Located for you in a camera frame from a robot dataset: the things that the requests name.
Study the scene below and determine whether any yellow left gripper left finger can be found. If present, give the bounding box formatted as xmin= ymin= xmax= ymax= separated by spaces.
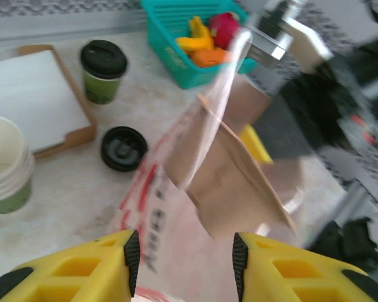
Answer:
xmin=0 ymin=229 xmax=142 ymax=302

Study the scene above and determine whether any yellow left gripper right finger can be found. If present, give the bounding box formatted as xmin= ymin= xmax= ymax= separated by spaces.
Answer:
xmin=232 ymin=232 xmax=378 ymax=302

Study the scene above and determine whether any white red printed paper bag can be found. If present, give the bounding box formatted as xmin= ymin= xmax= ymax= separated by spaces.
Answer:
xmin=110 ymin=28 xmax=303 ymax=302

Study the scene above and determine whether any black plastic cup lid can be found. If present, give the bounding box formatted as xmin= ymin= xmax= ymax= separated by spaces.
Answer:
xmin=79 ymin=40 xmax=129 ymax=80
xmin=101 ymin=150 xmax=147 ymax=173
xmin=100 ymin=125 xmax=149 ymax=167

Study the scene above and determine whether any brown cardboard napkin tray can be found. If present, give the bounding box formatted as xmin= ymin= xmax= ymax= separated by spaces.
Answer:
xmin=0 ymin=43 xmax=98 ymax=160

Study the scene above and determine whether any white paper napkin stack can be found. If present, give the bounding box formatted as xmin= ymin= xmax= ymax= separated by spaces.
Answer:
xmin=0 ymin=50 xmax=92 ymax=152

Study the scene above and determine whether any pink toy dragon fruit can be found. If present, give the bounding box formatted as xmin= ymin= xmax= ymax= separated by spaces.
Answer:
xmin=207 ymin=11 xmax=243 ymax=51

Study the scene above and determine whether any teal plastic basket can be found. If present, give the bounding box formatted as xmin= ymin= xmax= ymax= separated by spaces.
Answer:
xmin=140 ymin=0 xmax=259 ymax=90

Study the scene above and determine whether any yellow toy banana bunch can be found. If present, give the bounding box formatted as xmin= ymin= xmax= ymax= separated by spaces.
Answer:
xmin=175 ymin=15 xmax=215 ymax=53

